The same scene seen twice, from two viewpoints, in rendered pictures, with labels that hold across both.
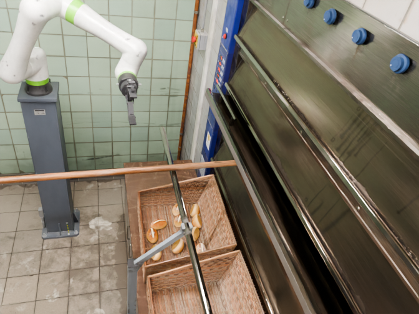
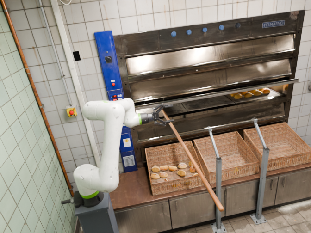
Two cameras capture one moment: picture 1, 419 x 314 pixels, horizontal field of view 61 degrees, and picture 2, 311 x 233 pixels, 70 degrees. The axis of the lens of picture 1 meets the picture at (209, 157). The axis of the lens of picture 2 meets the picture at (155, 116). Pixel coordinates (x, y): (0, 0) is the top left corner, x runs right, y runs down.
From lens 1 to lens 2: 2.26 m
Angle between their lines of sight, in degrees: 64
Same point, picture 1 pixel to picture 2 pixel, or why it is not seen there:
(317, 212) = (220, 80)
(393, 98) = (223, 35)
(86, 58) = (25, 191)
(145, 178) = (125, 195)
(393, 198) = (238, 52)
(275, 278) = (214, 121)
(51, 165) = not seen: outside the picture
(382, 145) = (226, 47)
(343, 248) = (233, 77)
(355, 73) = (208, 39)
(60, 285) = not seen: outside the picture
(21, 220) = not seen: outside the picture
